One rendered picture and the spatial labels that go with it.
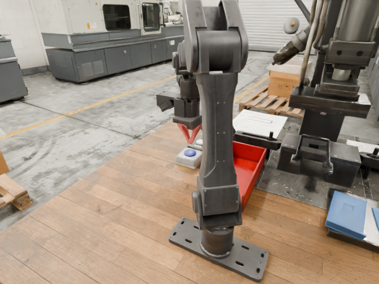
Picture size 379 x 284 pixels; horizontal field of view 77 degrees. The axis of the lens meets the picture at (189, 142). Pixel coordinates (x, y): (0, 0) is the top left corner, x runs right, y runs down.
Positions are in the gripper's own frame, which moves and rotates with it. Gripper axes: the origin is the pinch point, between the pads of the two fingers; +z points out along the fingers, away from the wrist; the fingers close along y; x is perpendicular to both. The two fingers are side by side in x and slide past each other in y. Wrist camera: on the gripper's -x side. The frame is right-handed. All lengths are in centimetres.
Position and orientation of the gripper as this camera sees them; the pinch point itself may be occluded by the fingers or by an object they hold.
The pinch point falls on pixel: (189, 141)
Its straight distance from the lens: 74.9
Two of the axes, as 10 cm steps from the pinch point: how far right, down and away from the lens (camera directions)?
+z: 0.0, 8.8, 4.7
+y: -4.9, 4.1, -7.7
